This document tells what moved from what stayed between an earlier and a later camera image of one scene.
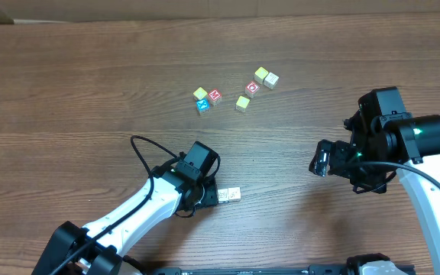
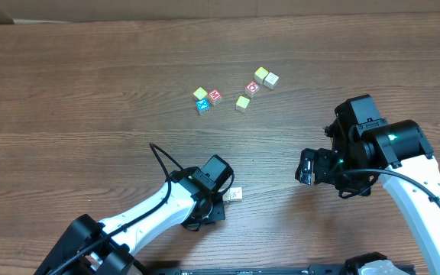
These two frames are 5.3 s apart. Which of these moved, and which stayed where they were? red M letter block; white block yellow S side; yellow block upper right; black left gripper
Moved: black left gripper
Stayed: white block yellow S side; red M letter block; yellow block upper right
